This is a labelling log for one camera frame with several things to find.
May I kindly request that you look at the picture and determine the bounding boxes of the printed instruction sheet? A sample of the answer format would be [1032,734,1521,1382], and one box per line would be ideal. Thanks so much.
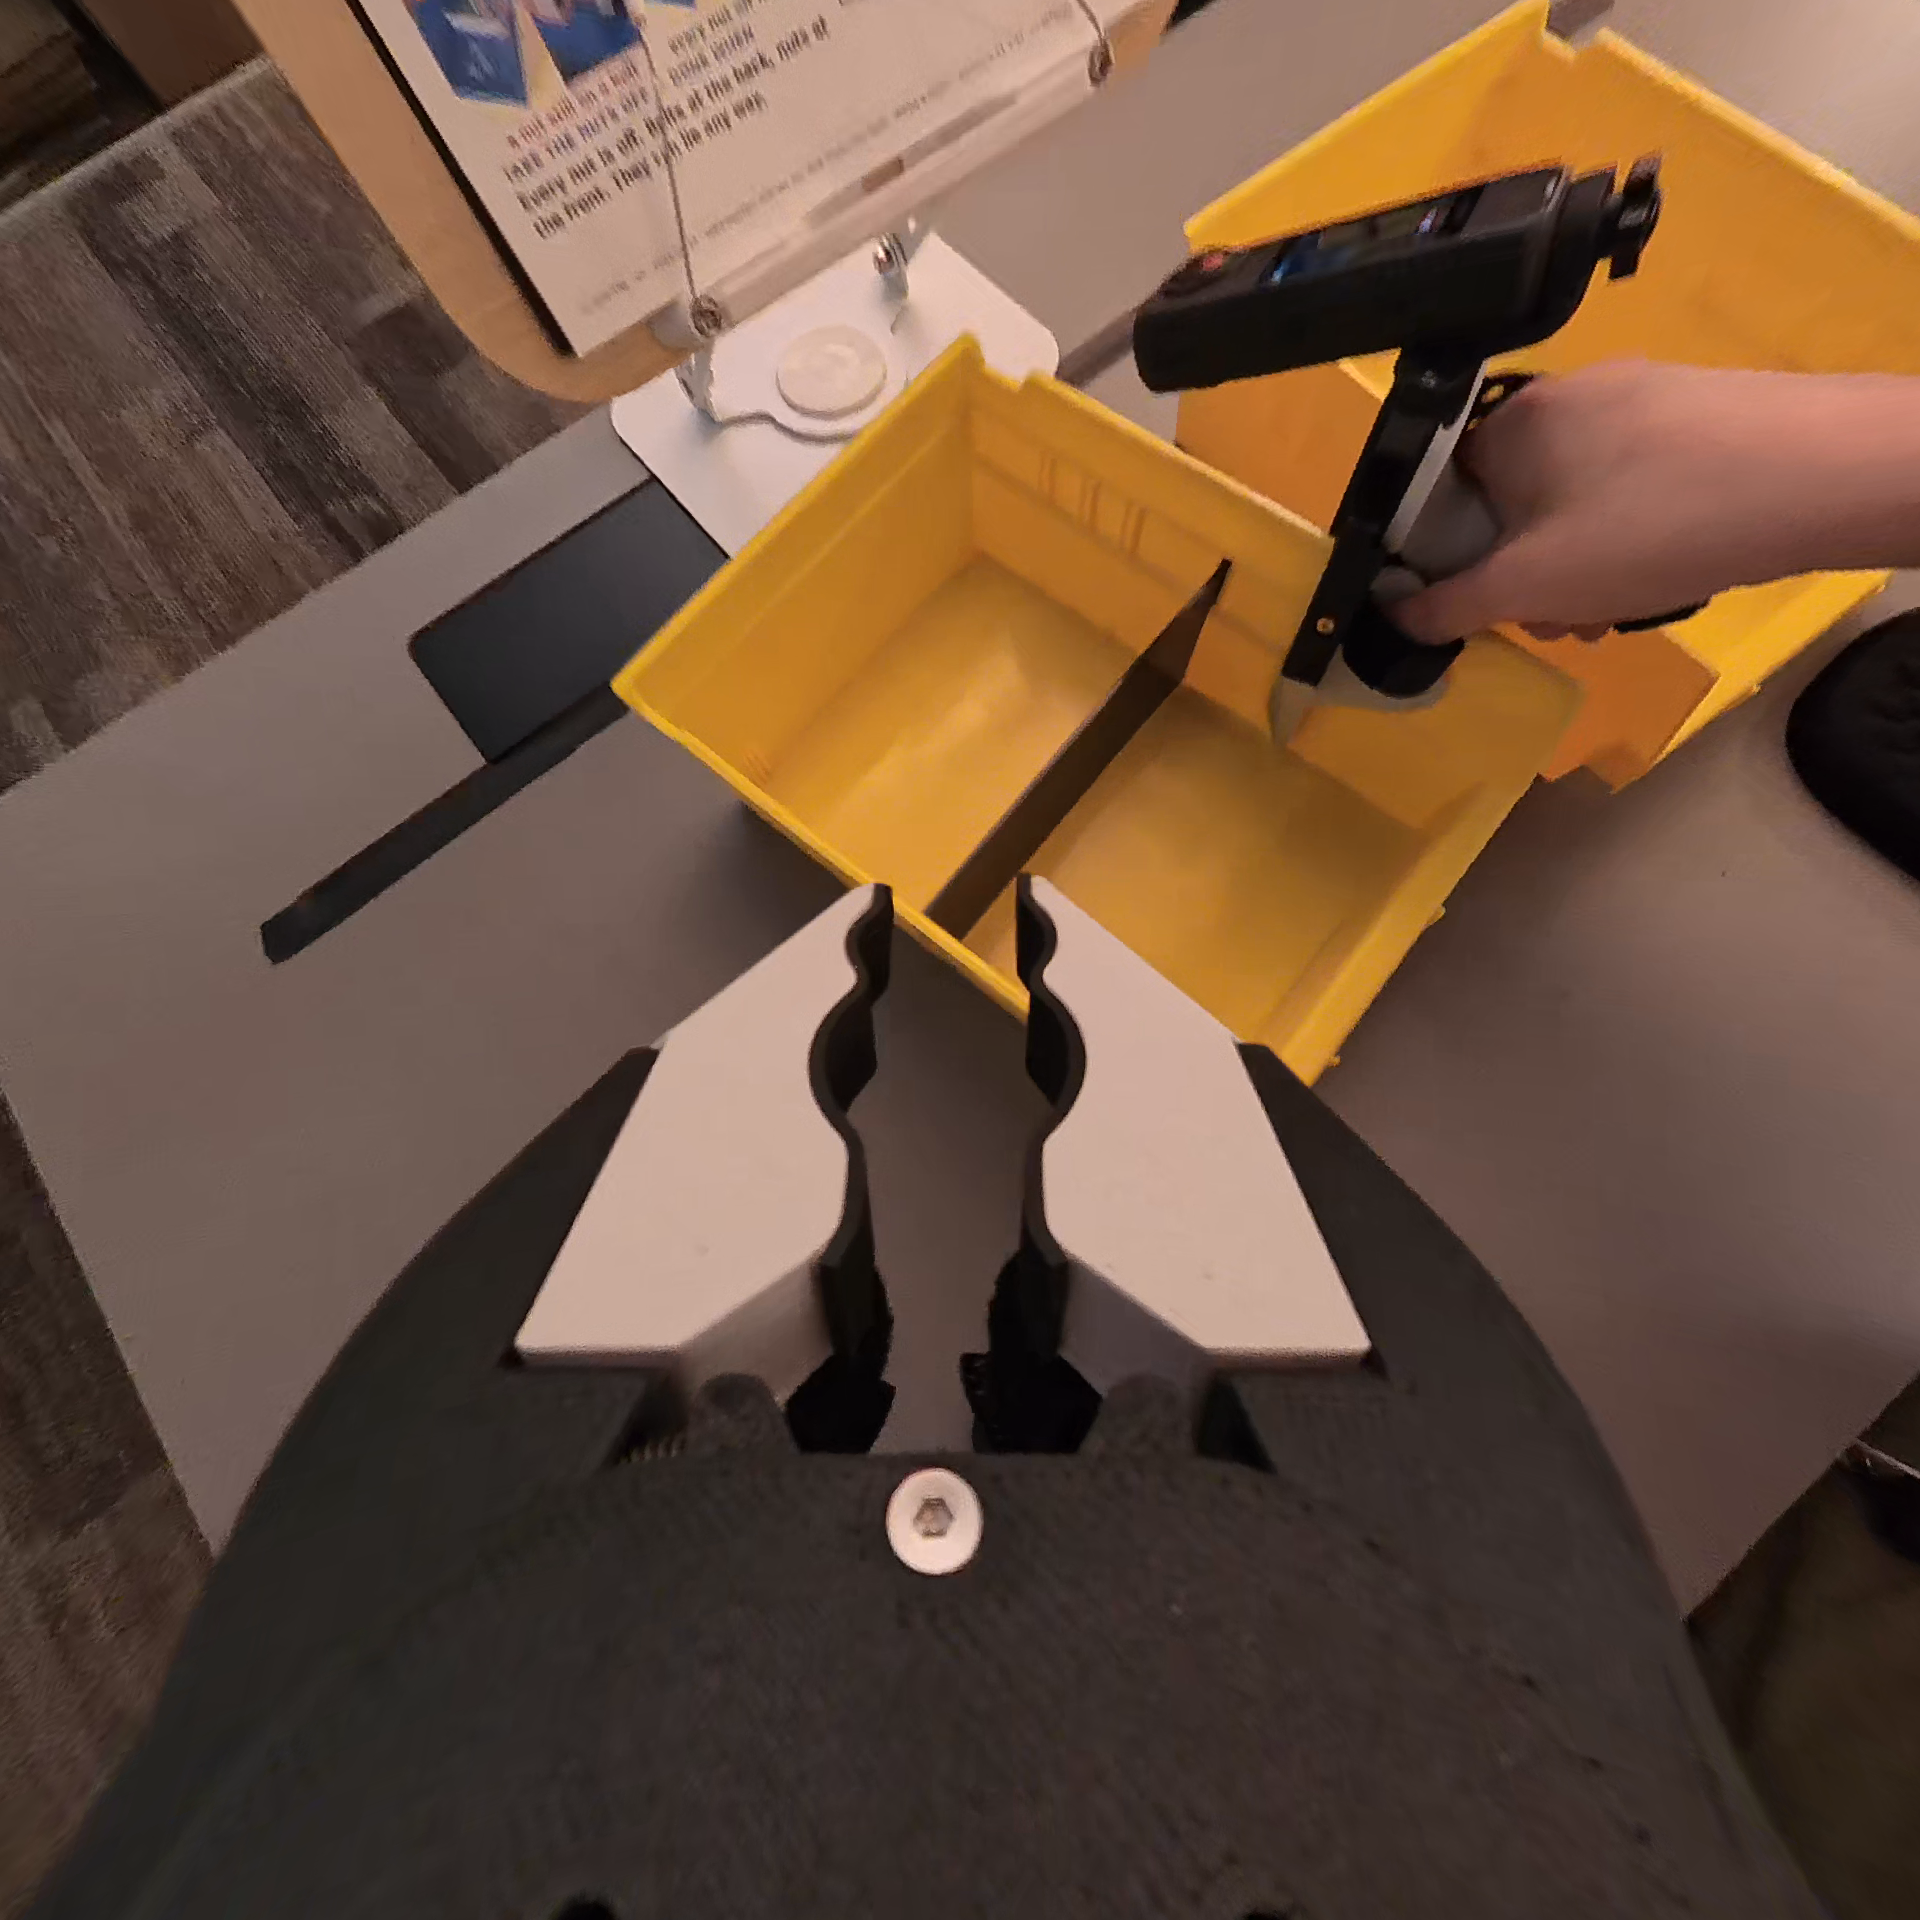
[352,0,1157,358]

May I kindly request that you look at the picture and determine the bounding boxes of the person's right hand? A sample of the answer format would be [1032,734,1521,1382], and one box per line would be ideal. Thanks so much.
[1372,357,1819,650]

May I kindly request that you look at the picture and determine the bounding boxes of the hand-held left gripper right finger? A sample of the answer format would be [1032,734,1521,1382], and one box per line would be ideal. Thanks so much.
[961,878,1374,1454]

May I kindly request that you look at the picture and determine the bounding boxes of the black bin divider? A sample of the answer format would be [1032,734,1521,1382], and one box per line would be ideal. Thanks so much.
[928,557,1235,940]

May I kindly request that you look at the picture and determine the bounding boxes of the yellow plastic bin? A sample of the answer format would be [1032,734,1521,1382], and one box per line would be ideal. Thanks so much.
[612,336,1589,1085]
[1178,0,1920,794]

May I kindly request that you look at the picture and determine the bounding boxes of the olive green shirt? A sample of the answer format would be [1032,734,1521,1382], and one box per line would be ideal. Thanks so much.
[1686,1432,1920,1920]

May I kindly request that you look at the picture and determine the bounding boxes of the white stand base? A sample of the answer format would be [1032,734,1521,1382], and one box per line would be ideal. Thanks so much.
[612,232,1061,518]

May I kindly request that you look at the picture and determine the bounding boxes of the instruction sheet on stand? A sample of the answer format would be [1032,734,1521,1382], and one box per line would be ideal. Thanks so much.
[224,0,1186,408]

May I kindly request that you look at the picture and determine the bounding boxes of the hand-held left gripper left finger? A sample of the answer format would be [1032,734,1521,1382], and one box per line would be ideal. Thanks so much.
[513,884,899,1454]

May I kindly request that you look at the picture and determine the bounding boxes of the black wrist rest pad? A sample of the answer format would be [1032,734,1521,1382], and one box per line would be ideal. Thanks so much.
[1790,613,1920,884]

